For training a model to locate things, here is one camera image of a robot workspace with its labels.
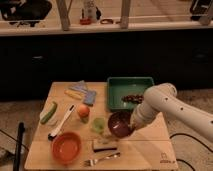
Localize silver fork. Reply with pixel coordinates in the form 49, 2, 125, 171
83, 152, 121, 167

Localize yellow corn toy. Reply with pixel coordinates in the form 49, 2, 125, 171
65, 90, 82, 100

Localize blue grey cloth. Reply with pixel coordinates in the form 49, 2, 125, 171
69, 80, 88, 93

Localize orange peach fruit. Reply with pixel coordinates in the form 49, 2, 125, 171
77, 104, 90, 118

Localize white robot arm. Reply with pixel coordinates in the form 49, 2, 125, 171
130, 83, 213, 142

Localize green plastic tray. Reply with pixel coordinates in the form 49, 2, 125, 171
107, 77, 154, 111

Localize black pole stand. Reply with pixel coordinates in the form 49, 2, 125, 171
13, 122, 25, 171

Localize brown food pile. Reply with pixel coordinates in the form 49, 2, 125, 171
122, 95, 143, 104

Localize blue sponge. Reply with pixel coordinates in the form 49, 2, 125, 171
83, 91, 96, 106

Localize brown ring object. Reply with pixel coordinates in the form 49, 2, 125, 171
100, 19, 114, 24

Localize black office chair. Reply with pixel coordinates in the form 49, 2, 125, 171
0, 0, 52, 27

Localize orange bowl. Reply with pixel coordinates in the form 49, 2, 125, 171
51, 132, 82, 165

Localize white bottle on shelf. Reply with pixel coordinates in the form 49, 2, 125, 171
83, 0, 97, 22

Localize green cucumber toy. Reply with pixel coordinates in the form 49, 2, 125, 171
40, 102, 58, 124

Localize red round object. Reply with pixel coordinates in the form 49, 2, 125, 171
80, 18, 92, 25

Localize black floor cable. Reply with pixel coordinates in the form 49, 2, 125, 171
169, 132, 213, 171

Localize wooden block with black base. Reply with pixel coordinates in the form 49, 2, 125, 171
92, 139, 117, 152

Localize dark maroon bowl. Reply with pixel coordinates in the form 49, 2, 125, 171
108, 111, 133, 138

